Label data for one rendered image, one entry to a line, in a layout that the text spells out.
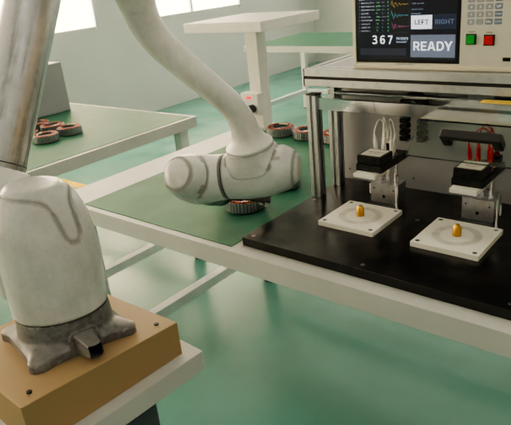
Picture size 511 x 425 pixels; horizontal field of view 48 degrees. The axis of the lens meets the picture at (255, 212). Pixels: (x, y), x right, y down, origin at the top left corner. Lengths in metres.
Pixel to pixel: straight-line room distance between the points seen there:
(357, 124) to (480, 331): 0.77
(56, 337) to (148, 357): 0.15
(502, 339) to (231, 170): 0.60
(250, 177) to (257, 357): 1.19
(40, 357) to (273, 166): 0.57
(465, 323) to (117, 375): 0.61
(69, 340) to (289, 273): 0.52
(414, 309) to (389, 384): 1.01
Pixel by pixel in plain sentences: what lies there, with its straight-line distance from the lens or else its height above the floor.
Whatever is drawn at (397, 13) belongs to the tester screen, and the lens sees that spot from 1.43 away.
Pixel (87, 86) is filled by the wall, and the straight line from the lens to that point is 6.26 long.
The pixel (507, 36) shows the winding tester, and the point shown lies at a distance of 1.35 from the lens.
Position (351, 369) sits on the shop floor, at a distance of 2.20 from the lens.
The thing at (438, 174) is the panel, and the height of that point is 0.82.
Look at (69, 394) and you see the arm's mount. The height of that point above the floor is 0.80.
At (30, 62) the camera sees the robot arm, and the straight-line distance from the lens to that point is 1.18.
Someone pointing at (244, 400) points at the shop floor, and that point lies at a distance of 2.11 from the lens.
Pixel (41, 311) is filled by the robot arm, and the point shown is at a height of 0.90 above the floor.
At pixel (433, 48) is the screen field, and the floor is 1.16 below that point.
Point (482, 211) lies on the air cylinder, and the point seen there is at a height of 0.80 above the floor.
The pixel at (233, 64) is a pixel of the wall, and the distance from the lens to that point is 7.72.
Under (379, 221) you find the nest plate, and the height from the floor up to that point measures 0.78.
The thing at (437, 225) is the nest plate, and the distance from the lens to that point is 1.40.
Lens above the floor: 1.36
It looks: 22 degrees down
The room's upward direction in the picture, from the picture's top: 6 degrees counter-clockwise
